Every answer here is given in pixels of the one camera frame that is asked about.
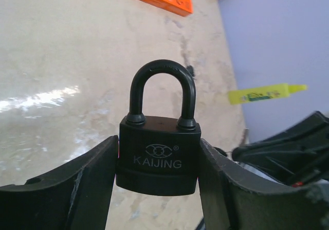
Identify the black Kaijing padlock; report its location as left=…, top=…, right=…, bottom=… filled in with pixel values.
left=116, top=59, right=201, bottom=197

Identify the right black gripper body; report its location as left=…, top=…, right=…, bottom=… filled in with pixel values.
left=232, top=111, right=328, bottom=186

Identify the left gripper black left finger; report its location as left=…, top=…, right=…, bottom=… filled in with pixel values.
left=1, top=136, right=118, bottom=229

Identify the yellow glue bottle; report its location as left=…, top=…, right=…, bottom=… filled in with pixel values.
left=228, top=83, right=308, bottom=105

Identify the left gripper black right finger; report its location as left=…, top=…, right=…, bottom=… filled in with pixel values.
left=199, top=139, right=328, bottom=229

